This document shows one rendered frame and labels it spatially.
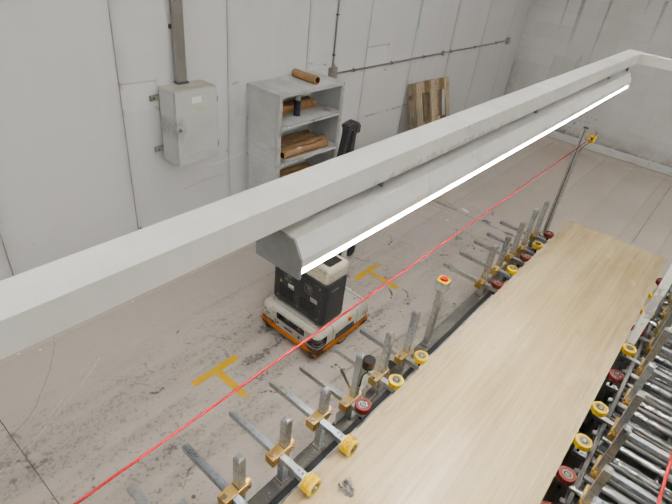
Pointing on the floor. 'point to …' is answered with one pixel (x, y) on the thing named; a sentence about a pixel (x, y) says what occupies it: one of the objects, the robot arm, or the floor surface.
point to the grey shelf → (258, 143)
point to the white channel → (269, 218)
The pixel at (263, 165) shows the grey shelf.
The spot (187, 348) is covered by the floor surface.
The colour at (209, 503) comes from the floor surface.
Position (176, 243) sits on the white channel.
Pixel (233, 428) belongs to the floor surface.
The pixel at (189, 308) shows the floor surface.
